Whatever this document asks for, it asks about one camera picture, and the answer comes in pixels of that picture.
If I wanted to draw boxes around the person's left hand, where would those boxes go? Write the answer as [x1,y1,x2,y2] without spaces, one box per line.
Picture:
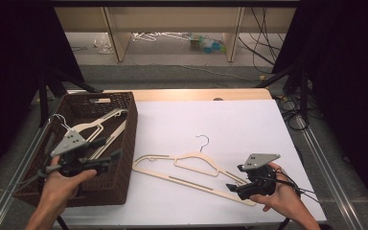
[40,155,98,209]

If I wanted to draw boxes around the hanging black cables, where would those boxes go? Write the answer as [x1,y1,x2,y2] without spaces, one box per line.
[238,7,287,75]

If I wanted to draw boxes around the clear plastic bag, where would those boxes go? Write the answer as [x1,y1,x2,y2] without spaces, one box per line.
[93,33,114,55]

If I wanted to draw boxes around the thin pale floor cord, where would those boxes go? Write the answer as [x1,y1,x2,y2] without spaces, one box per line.
[180,64,263,81]

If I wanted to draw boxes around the white sheet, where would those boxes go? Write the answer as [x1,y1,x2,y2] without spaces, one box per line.
[57,99,328,226]

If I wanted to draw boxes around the brown woven basket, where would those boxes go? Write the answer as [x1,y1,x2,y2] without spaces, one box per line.
[13,91,139,208]

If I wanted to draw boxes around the person's right hand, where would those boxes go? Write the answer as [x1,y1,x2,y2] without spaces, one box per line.
[250,162,302,219]

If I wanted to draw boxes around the black stand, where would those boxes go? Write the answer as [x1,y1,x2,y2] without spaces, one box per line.
[254,61,311,124]
[37,65,104,128]

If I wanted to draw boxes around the white wire hangers pile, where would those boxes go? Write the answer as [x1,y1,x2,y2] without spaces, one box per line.
[131,31,191,43]

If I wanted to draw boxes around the beige wooden shelf unit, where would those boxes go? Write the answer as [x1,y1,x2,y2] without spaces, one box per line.
[53,6,296,63]

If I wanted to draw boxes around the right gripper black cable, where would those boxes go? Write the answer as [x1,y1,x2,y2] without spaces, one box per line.
[266,171,322,230]

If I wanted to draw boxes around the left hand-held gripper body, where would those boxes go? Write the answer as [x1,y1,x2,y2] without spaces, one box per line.
[45,129,111,177]

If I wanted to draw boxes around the colourful plastic items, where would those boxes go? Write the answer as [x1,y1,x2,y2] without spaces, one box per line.
[188,34,226,55]

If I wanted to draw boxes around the metal rail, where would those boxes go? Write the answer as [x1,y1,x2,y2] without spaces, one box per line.
[0,95,65,230]
[295,114,365,230]

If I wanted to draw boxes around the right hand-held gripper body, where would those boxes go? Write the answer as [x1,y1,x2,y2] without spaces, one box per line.
[236,153,282,201]

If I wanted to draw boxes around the black cable bundle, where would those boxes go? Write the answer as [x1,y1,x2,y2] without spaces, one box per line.
[274,94,312,131]

